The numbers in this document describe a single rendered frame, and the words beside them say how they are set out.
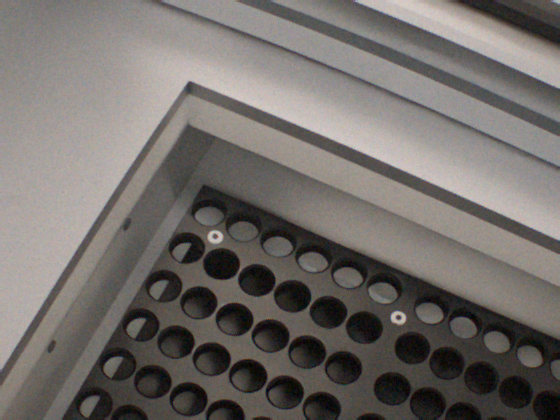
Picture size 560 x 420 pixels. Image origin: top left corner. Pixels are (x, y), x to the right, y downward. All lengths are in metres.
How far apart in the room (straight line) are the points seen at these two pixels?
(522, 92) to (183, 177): 0.18
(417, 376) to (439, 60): 0.11
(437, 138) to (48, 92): 0.14
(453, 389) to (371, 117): 0.10
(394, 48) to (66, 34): 0.12
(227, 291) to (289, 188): 0.11
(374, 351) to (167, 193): 0.13
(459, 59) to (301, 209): 0.15
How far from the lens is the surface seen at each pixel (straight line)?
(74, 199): 0.39
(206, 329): 0.42
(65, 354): 0.46
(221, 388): 0.41
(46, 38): 0.44
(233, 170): 0.53
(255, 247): 0.43
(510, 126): 0.41
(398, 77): 0.41
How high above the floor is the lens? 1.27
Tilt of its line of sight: 58 degrees down
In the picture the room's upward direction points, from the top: 6 degrees clockwise
